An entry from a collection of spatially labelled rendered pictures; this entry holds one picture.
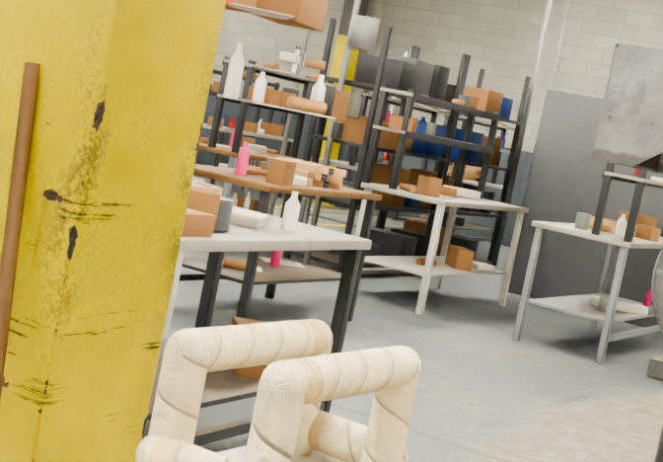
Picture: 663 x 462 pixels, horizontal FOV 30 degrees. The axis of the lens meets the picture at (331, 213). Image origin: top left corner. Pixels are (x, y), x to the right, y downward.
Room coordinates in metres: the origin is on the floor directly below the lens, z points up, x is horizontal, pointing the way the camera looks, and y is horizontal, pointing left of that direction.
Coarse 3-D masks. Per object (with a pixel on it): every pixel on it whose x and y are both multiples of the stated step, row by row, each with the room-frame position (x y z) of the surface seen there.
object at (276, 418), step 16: (256, 400) 0.81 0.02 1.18; (272, 400) 0.79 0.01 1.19; (288, 400) 0.79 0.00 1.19; (304, 400) 0.81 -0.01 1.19; (256, 416) 0.80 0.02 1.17; (272, 416) 0.79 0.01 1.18; (288, 416) 0.80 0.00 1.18; (256, 432) 0.80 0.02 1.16; (272, 432) 0.79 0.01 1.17; (288, 432) 0.80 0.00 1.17; (256, 448) 0.80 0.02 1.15; (272, 448) 0.79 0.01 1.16; (288, 448) 0.80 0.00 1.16
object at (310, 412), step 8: (328, 352) 0.99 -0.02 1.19; (304, 408) 0.98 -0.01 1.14; (312, 408) 0.98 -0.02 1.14; (304, 416) 0.98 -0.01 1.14; (312, 416) 0.98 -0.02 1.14; (304, 424) 0.98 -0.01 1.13; (304, 432) 0.98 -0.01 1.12; (304, 440) 0.98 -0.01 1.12; (296, 448) 0.98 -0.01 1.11; (304, 448) 0.98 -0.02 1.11
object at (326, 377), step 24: (288, 360) 0.81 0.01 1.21; (312, 360) 0.83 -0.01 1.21; (336, 360) 0.85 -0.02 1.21; (360, 360) 0.88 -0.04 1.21; (384, 360) 0.90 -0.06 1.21; (408, 360) 0.93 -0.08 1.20; (288, 384) 0.80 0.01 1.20; (312, 384) 0.81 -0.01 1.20; (336, 384) 0.84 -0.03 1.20; (360, 384) 0.87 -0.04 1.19; (384, 384) 0.90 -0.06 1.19
